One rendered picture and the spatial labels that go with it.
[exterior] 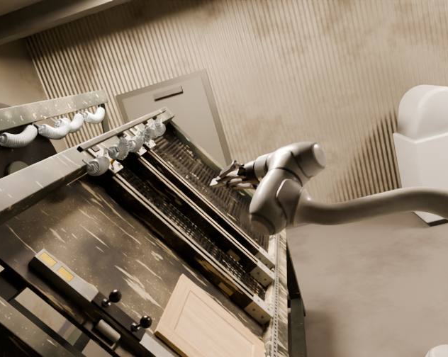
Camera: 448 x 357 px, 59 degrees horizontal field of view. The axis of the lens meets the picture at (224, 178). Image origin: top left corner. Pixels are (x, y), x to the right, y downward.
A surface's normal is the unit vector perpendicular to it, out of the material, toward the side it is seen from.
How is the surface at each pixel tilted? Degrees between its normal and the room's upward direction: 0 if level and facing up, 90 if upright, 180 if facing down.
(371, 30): 90
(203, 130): 90
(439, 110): 90
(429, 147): 90
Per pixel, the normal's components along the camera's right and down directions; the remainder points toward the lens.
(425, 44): -0.11, 0.29
